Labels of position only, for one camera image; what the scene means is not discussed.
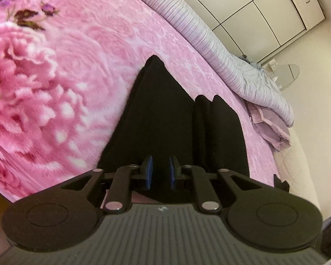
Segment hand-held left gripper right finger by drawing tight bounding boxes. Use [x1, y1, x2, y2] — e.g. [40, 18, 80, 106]
[169, 155, 261, 214]

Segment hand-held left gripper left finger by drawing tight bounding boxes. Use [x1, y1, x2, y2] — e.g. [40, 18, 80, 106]
[60, 155, 154, 215]

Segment black pants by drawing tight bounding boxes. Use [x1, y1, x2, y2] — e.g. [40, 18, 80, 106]
[99, 55, 291, 204]

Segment lilac pillow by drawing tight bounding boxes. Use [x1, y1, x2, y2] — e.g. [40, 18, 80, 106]
[246, 102, 292, 152]

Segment pink floral blanket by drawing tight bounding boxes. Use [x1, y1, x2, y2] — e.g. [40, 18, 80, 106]
[0, 0, 275, 203]

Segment white mattress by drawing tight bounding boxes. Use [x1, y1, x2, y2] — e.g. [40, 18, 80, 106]
[273, 129, 321, 216]

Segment grey striped duvet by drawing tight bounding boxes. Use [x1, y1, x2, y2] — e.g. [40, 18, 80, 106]
[113, 0, 295, 128]

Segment round glass side table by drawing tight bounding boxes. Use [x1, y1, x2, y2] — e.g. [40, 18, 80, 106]
[269, 63, 301, 90]

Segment white wardrobe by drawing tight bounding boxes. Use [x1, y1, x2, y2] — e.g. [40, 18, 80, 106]
[165, 0, 326, 64]

